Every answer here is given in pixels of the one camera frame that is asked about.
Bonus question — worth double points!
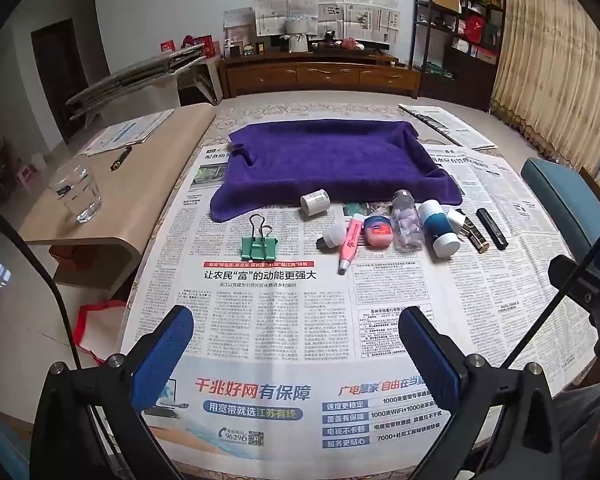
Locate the black cable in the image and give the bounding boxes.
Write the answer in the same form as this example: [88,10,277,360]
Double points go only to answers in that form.
[0,194,146,480]

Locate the black pen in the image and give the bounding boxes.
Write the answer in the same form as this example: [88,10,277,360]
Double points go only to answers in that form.
[110,145,133,171]

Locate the green binder clip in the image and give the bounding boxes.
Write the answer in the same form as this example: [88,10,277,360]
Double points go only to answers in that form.
[240,214,278,262]

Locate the white tape roll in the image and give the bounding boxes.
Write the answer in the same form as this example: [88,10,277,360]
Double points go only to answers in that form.
[300,188,332,218]

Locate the large newspaper spread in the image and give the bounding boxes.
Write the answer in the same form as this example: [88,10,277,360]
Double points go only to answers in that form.
[122,145,567,479]

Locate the white vase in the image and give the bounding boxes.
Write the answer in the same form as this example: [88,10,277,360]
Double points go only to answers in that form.
[286,16,311,53]

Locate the folded newspaper stack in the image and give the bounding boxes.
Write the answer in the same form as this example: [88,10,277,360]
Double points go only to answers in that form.
[399,104,498,151]

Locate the folded cardboard stack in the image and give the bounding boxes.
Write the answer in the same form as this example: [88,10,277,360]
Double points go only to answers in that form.
[66,44,206,119]

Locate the brown grand reserve lighter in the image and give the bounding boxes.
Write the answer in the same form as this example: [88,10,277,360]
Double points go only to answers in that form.
[457,209,489,254]

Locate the newspapers on wall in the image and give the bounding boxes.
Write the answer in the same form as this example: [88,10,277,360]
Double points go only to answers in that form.
[254,0,400,46]

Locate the dark door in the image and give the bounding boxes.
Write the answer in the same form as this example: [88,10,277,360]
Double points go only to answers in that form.
[31,18,87,141]

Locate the pink vaseline tin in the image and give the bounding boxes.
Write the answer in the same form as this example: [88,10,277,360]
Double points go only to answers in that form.
[363,214,393,249]

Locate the purple towel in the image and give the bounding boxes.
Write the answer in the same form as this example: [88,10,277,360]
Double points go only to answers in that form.
[210,119,463,222]

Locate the pink flashlight pen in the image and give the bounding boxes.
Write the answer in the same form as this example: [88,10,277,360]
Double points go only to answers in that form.
[338,214,365,275]

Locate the beige curtain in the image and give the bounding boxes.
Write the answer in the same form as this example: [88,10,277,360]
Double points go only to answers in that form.
[491,0,600,186]

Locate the clear candy bottle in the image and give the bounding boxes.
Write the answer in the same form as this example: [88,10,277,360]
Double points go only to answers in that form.
[390,190,425,252]

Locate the white charger plug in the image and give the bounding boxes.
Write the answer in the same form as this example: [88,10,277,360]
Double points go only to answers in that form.
[446,208,466,234]

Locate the red bag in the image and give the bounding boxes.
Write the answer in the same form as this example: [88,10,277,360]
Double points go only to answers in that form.
[72,300,125,365]

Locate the dark display shelf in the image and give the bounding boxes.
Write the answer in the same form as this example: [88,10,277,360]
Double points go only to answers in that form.
[410,0,506,112]

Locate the blue white lotion tube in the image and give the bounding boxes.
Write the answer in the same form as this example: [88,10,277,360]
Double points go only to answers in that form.
[418,200,460,259]

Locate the glass of water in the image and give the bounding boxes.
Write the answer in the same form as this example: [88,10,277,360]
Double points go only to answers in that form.
[48,162,102,223]

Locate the blue chair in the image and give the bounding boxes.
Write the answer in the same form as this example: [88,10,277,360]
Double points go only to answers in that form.
[520,158,600,263]

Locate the paper sheet on side table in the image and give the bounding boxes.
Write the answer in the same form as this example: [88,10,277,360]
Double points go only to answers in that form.
[80,108,175,156]

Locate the wooden tv cabinet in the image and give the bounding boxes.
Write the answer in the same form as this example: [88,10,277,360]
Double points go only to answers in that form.
[218,49,420,99]

